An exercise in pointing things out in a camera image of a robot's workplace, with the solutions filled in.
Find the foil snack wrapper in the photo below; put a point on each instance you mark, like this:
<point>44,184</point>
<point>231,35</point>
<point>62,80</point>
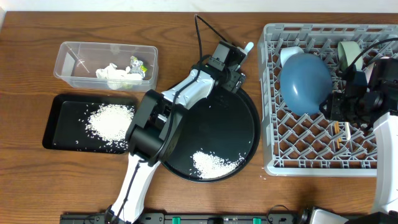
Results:
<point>137,67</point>

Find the wooden chopstick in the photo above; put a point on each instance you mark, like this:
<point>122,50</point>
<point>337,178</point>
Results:
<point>337,131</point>

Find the dark blue bowl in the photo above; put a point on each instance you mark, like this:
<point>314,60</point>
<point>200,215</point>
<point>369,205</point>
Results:
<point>305,83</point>

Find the rice pile on round tray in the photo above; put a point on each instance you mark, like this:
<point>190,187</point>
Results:
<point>210,166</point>

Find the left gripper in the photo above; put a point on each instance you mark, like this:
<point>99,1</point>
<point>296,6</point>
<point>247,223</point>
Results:
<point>237,81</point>

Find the black rectangular tray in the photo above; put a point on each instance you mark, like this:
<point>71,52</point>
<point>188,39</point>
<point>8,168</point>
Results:
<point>63,131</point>

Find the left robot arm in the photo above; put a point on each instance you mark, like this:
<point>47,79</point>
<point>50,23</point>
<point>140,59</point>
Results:
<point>153,135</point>

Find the teal green bowl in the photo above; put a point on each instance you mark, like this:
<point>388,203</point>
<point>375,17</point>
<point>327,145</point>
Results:
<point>347,52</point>

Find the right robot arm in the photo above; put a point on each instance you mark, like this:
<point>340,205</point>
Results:
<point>384,208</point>

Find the grey dishwasher rack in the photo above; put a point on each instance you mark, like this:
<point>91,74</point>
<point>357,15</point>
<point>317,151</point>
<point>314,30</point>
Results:
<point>306,145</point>

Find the round black serving tray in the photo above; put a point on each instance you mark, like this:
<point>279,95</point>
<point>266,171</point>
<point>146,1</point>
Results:
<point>226,124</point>

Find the rice pile on rectangular tray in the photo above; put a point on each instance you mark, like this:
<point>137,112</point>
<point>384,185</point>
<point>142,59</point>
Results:
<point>105,125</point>

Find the clear plastic waste bin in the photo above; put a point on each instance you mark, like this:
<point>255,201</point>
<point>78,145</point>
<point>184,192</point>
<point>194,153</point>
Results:
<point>77,63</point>

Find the white plastic spoon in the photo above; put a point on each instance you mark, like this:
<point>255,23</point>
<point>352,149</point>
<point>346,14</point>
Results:
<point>347,131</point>

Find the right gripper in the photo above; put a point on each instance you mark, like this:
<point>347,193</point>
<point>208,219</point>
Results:
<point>333,111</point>

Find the light blue plastic knife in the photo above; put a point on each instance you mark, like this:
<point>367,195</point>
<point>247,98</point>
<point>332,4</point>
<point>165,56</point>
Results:
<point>243,53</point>

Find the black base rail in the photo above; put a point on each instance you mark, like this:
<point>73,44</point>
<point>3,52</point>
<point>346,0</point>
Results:
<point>160,218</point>

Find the white napkin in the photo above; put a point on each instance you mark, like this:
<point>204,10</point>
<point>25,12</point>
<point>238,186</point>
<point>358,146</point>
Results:
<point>117,78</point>

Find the light blue small bowl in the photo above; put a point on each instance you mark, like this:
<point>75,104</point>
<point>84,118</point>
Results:
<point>286,53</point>

